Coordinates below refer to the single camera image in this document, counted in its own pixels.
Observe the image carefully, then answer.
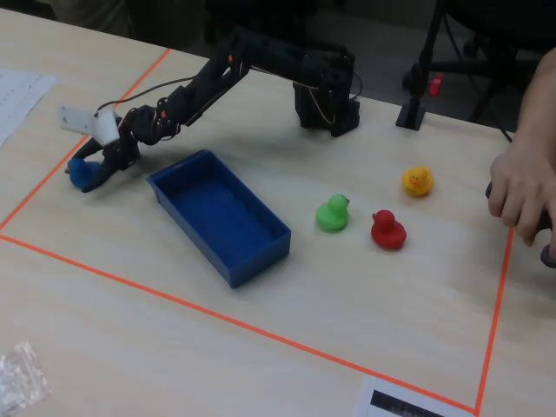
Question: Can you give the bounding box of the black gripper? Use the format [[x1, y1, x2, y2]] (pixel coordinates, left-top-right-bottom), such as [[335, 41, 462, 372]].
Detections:
[[64, 97, 184, 194]]

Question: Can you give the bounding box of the blue rubber duck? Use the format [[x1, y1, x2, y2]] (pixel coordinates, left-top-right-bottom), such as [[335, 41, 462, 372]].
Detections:
[[66, 156, 103, 189]]

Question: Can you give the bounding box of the dark grey handle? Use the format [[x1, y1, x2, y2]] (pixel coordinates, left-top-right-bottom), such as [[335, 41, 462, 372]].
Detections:
[[484, 180, 556, 269]]

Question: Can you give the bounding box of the bare human forearm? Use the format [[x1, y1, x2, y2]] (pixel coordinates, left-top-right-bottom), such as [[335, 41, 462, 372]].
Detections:
[[514, 46, 556, 151]]

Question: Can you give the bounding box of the blue plastic box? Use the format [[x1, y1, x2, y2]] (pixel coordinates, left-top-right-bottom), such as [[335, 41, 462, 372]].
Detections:
[[146, 149, 292, 289]]

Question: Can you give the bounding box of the green rubber duck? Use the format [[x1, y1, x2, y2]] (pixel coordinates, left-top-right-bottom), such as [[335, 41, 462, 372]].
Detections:
[[314, 193, 351, 234]]

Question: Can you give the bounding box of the red rubber duck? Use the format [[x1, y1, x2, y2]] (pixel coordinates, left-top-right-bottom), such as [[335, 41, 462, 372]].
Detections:
[[370, 209, 407, 251]]

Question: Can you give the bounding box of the yellow rubber duck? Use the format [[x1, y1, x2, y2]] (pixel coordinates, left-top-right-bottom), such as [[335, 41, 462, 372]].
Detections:
[[401, 166, 434, 198]]

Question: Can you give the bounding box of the bare human hand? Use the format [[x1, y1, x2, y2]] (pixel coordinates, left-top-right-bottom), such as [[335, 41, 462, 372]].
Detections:
[[486, 129, 556, 248]]

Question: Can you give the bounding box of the white printed paper sheet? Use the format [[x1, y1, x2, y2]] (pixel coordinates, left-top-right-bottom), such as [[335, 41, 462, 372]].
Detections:
[[0, 66, 59, 148]]

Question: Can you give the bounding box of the clear plastic bag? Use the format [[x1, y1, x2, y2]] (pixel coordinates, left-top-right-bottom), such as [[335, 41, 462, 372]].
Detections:
[[0, 340, 52, 414]]

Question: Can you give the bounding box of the orange tape border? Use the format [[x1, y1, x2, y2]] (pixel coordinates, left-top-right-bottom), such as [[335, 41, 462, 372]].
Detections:
[[0, 47, 515, 416]]

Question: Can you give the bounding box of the white paper with black bar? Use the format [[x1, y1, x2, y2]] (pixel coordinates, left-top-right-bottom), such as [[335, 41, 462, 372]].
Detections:
[[353, 374, 475, 417]]

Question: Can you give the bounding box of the black office chair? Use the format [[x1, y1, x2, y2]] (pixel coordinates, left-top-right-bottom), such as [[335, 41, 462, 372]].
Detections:
[[443, 0, 556, 131]]

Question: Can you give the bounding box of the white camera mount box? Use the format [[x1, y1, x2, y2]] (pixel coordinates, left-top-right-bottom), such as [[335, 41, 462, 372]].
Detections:
[[56, 104, 123, 147]]

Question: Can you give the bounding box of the black camera cable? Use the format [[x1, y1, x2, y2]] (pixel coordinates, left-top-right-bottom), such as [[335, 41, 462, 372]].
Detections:
[[96, 76, 199, 113]]

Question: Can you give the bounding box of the black camera stand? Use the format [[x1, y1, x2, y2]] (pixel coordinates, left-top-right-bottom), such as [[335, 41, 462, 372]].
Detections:
[[394, 0, 449, 129]]

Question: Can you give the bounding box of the red clamp handle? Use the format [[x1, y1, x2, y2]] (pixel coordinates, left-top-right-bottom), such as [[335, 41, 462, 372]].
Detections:
[[427, 72, 446, 98]]

